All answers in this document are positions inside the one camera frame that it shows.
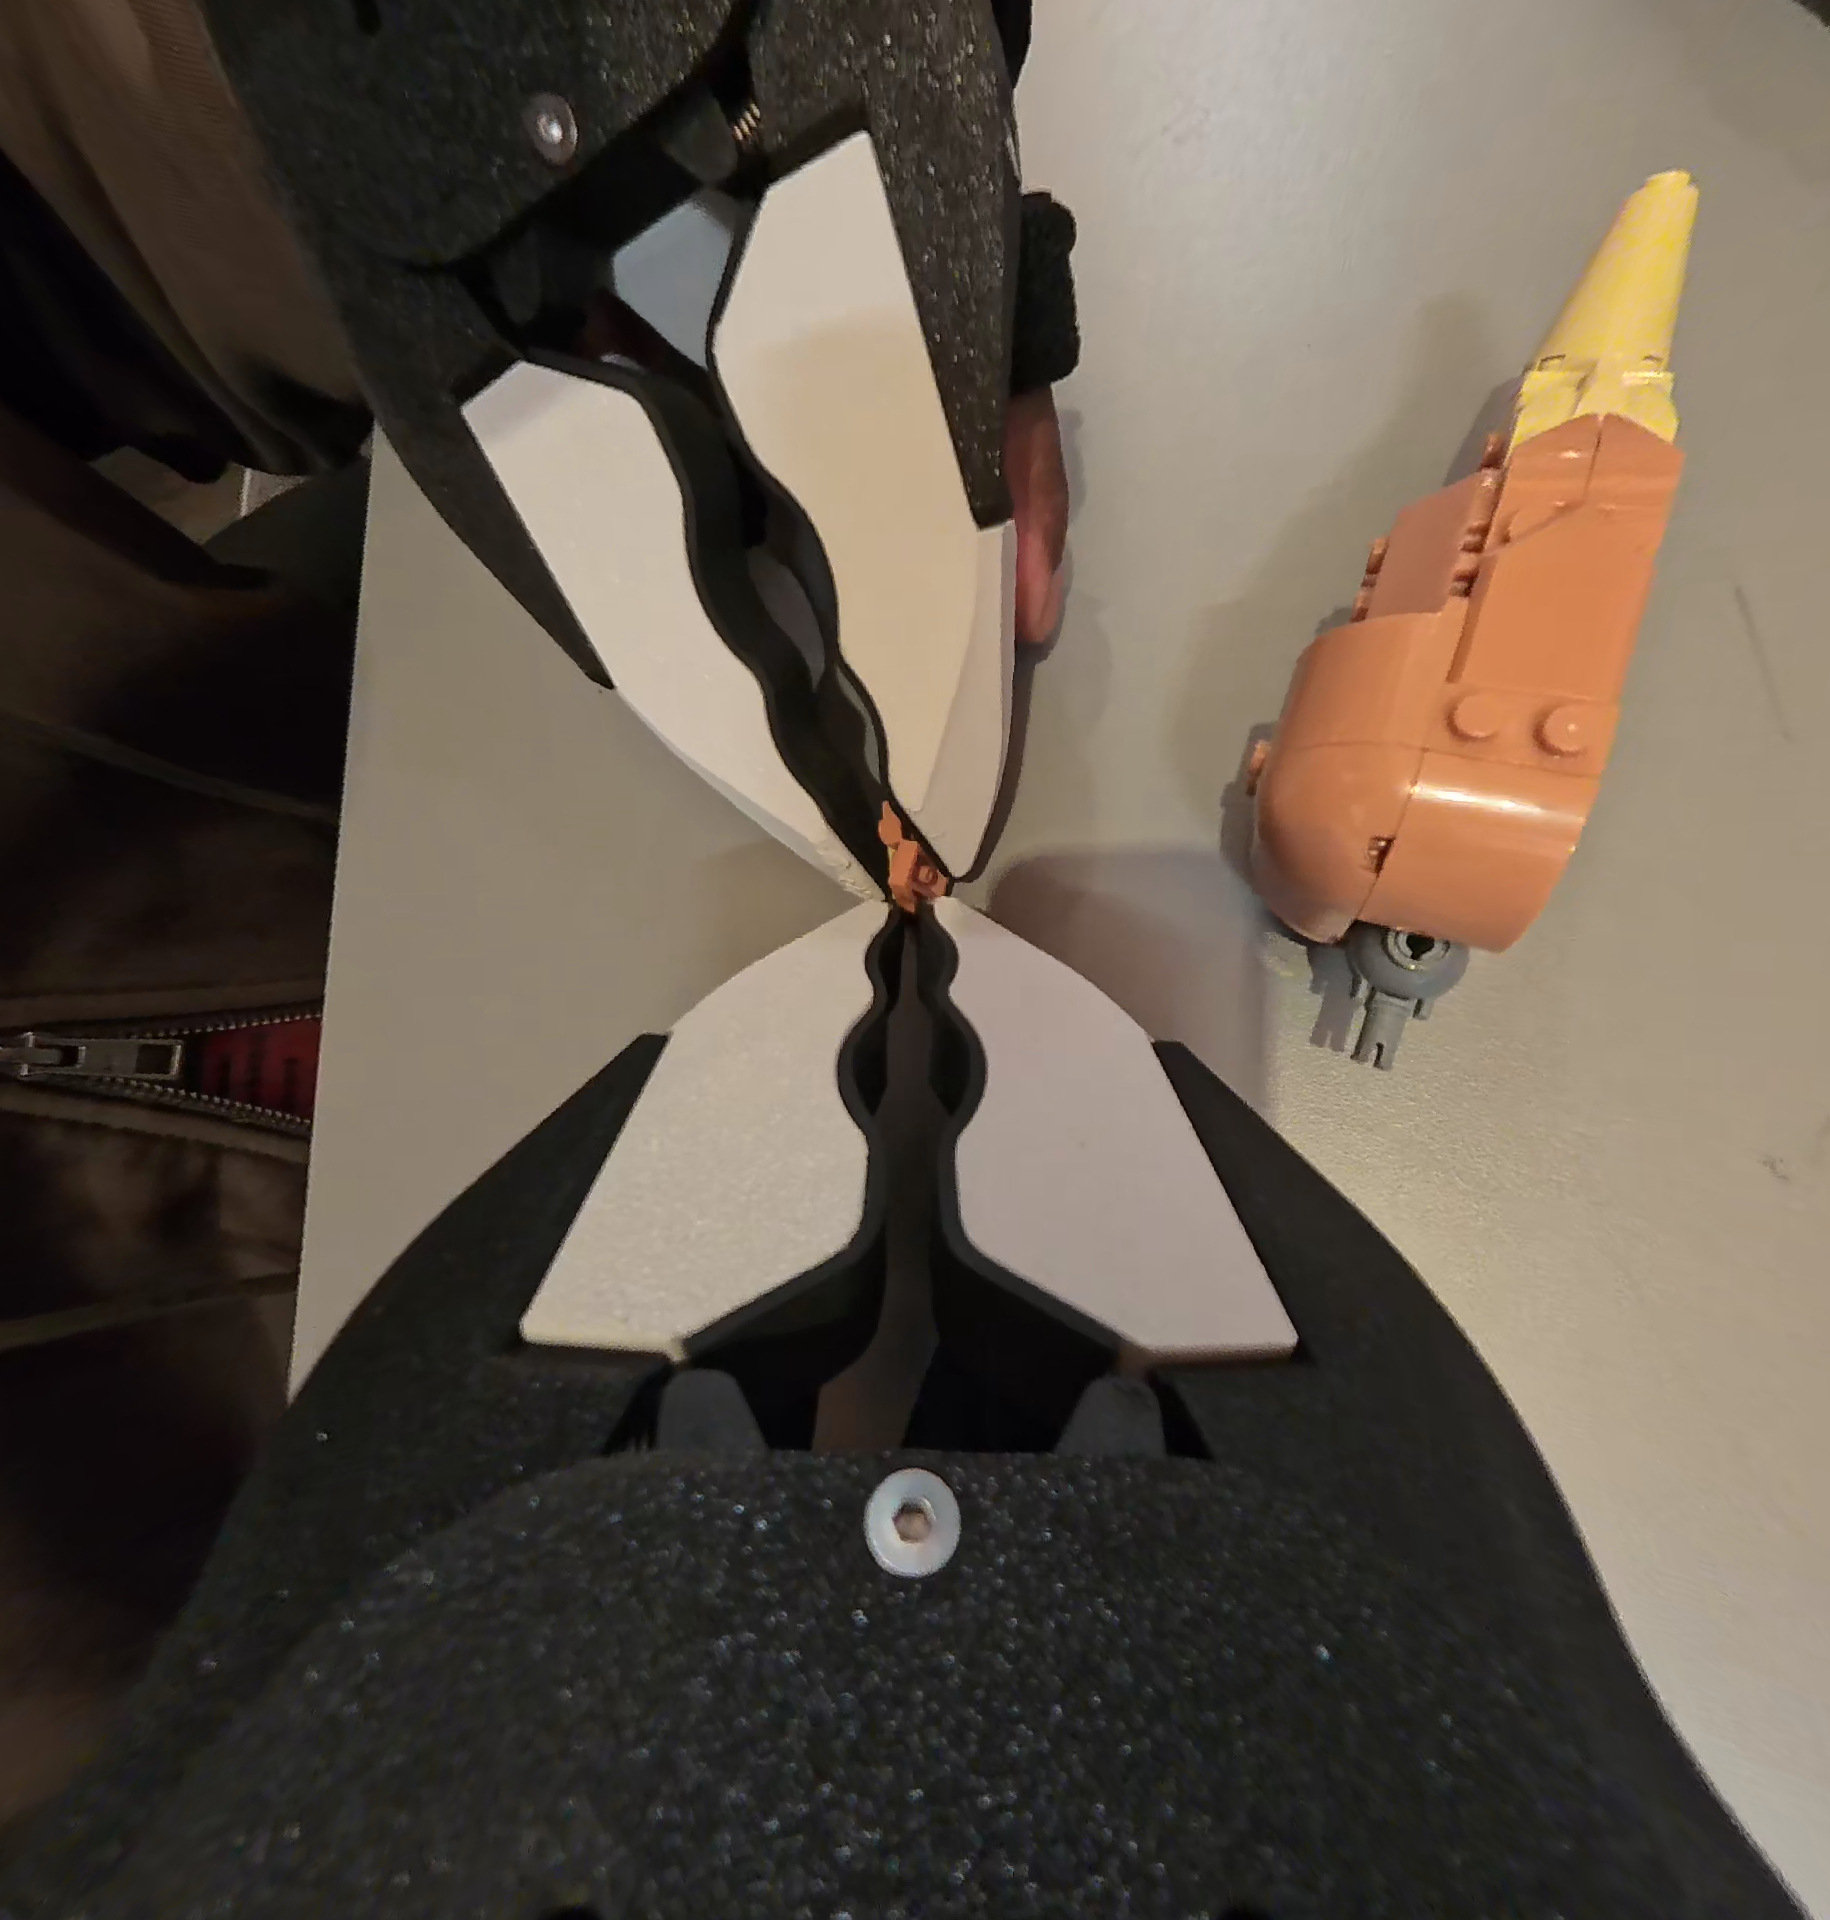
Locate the brown zip jacket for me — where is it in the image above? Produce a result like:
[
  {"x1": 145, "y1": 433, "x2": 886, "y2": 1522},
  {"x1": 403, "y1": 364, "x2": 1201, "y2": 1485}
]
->
[{"x1": 0, "y1": 0, "x2": 383, "y2": 1920}]

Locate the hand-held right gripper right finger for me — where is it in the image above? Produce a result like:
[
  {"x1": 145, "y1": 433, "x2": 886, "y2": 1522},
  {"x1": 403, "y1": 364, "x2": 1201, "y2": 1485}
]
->
[{"x1": 921, "y1": 895, "x2": 1301, "y2": 1370}]

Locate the small orange tan brick piece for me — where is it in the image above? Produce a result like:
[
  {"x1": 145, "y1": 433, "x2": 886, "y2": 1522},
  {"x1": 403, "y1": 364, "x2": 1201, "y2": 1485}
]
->
[{"x1": 874, "y1": 802, "x2": 950, "y2": 910}]

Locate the grey desk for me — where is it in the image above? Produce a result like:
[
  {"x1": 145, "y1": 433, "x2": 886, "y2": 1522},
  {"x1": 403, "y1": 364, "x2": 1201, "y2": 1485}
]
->
[{"x1": 288, "y1": 0, "x2": 1830, "y2": 1920}]

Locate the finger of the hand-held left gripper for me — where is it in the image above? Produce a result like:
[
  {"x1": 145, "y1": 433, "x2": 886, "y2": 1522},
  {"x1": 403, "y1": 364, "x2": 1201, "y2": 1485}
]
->
[
  {"x1": 457, "y1": 354, "x2": 897, "y2": 901},
  {"x1": 707, "y1": 128, "x2": 1039, "y2": 890}
]

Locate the person's left hand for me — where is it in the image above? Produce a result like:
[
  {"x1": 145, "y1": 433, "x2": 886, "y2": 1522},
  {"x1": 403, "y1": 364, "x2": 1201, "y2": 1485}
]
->
[{"x1": 1008, "y1": 385, "x2": 1079, "y2": 650}]

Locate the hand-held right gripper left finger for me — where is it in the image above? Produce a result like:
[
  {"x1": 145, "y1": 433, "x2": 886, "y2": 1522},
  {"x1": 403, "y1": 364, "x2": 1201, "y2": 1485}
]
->
[{"x1": 517, "y1": 900, "x2": 917, "y2": 1363}]

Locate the orange and tan brick model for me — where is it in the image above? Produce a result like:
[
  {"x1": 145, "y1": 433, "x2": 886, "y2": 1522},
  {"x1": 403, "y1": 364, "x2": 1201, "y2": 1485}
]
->
[{"x1": 1236, "y1": 167, "x2": 1704, "y2": 1074}]

